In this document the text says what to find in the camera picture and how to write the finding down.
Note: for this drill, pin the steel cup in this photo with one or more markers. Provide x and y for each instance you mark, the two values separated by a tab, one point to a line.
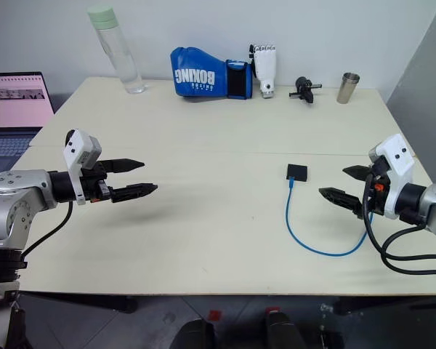
347	88

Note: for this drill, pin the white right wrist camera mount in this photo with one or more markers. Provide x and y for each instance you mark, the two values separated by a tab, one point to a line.
397	154

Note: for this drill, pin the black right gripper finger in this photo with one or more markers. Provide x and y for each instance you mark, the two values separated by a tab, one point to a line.
339	198
356	172

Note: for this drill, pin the white robotic hand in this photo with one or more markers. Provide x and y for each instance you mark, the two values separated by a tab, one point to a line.
265	65

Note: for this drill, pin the black metal tool part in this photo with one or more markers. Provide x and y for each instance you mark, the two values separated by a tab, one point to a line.
305	89

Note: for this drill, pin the clear bottle with green lid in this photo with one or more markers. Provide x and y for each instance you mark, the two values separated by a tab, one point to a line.
118	51

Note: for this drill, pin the open laptop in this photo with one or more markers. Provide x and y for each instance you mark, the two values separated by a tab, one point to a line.
12	105

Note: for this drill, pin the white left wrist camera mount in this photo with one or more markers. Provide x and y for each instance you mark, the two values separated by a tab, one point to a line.
80	145

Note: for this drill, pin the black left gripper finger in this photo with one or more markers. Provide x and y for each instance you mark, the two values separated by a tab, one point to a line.
134	192
125	165

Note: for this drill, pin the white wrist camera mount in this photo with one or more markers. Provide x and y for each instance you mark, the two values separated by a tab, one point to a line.
397	154
80	145

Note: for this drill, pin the dark rounded shape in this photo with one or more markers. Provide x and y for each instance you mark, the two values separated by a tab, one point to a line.
198	334
281	331

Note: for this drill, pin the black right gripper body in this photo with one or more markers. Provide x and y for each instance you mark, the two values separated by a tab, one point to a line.
378	192

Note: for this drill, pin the black rectangular box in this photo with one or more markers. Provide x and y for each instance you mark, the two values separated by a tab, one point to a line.
297	172

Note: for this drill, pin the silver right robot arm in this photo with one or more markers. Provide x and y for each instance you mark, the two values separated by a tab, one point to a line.
430	205

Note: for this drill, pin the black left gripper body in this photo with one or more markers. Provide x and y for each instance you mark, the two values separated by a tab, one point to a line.
92	181

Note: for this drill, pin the blue boxing glove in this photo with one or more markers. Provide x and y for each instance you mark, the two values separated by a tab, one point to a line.
203	74

